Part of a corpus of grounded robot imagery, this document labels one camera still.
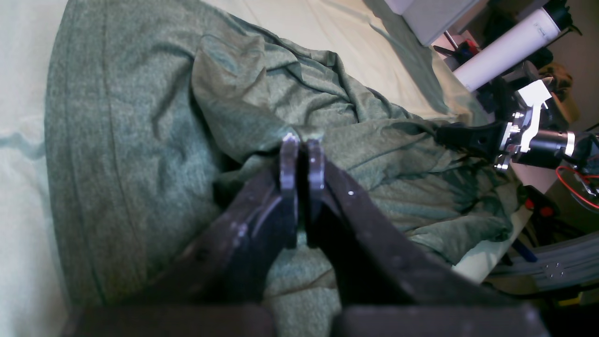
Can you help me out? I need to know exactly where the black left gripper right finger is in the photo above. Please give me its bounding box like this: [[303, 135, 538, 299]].
[[304, 140, 550, 337]]

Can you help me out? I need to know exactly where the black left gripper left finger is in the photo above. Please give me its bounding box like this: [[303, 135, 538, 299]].
[[61, 133, 300, 337]]

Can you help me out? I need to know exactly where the green long-sleeve T-shirt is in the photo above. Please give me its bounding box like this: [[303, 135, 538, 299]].
[[44, 0, 520, 337]]

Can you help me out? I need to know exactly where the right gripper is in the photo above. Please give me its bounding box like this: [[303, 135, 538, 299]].
[[436, 93, 576, 171]]

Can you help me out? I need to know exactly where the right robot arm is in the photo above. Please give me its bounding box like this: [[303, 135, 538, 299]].
[[435, 80, 598, 210]]

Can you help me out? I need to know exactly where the white paper roll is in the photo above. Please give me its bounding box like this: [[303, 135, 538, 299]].
[[453, 0, 573, 92]]

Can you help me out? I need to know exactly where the light green table cloth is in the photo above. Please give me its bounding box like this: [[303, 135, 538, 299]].
[[0, 0, 534, 337]]

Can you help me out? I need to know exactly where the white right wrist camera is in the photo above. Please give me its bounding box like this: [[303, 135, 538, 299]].
[[516, 80, 552, 108]]

